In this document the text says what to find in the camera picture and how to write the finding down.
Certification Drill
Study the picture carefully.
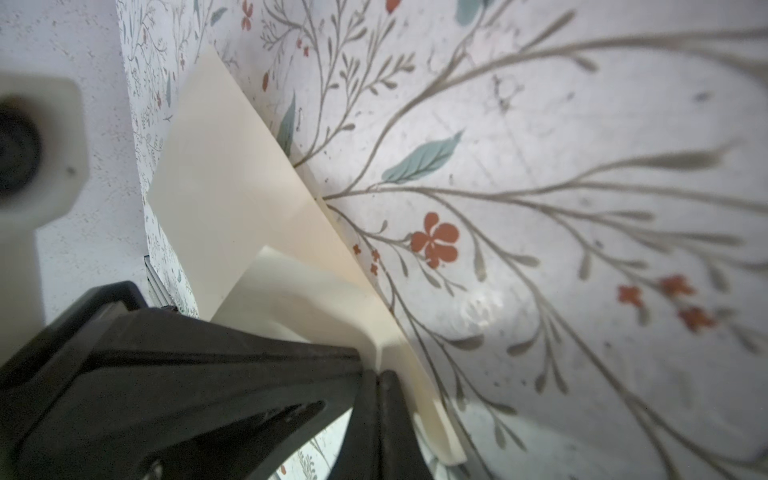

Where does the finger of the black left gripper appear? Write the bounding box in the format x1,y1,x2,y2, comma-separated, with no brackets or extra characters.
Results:
1,282,363,479

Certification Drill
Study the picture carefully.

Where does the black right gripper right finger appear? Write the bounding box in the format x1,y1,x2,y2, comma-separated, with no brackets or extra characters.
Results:
377,370,433,480

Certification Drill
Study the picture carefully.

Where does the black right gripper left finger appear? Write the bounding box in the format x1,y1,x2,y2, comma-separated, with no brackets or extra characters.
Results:
327,370,380,480

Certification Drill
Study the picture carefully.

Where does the cream square paper sheet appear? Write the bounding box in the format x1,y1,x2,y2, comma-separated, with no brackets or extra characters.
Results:
147,48,467,466

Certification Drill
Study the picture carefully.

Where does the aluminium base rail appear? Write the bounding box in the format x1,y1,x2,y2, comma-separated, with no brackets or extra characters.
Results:
143,255,178,312

